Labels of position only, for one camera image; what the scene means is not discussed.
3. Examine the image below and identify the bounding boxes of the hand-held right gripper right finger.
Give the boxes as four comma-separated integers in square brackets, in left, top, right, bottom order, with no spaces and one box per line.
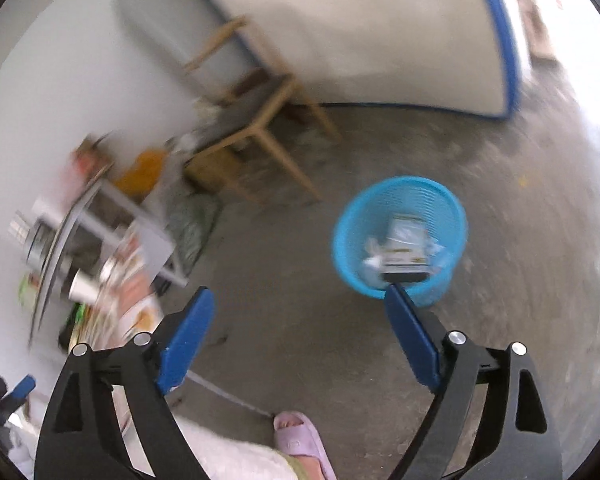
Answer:
[384,284,563,480]

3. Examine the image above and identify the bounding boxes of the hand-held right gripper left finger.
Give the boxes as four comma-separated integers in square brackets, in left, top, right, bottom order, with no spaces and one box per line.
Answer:
[34,286,216,480]

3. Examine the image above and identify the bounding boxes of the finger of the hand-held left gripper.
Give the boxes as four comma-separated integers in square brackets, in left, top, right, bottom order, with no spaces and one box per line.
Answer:
[0,375,37,411]

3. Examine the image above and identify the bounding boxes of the blue white box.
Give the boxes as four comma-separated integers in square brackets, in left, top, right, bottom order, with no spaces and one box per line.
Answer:
[380,214,432,283]

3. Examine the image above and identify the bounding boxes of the blue plastic mesh basket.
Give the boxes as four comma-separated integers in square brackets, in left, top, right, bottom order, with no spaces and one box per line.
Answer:
[331,176,468,308]

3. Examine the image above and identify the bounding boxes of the leaf patterned tablecloth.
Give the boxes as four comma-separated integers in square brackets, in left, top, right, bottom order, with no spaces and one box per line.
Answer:
[80,220,176,346]

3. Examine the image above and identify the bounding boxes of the grey plastic bag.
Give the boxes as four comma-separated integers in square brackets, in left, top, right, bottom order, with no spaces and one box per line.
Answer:
[165,190,221,271]

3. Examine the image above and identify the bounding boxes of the white paper cup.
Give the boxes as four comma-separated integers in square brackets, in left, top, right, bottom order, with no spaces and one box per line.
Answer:
[69,269,101,305]

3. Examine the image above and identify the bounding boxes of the pink slipper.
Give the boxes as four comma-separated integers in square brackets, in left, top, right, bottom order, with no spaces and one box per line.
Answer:
[272,411,338,480]

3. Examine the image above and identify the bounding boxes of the metal pot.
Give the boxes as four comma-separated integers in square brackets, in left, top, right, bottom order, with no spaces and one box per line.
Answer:
[25,220,56,266]

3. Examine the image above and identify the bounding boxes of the white shelf table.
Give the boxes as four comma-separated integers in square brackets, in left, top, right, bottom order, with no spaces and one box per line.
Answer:
[27,175,188,351]

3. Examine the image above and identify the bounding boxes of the yellow plastic bag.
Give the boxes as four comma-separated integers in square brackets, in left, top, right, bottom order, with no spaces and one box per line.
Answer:
[115,150,166,196]

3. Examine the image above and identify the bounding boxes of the cardboard box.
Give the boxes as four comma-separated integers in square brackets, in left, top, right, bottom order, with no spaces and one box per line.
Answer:
[185,147,241,191]

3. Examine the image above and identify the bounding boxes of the wooden chair with dark seat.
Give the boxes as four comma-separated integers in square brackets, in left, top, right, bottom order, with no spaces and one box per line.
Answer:
[182,16,342,203]

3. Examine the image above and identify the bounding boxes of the white mattress with blue edge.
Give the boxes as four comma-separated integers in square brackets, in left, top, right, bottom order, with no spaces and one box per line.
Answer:
[185,0,531,121]

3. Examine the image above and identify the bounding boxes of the grey refrigerator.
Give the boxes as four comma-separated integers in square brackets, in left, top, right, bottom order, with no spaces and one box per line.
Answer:
[112,0,258,81]

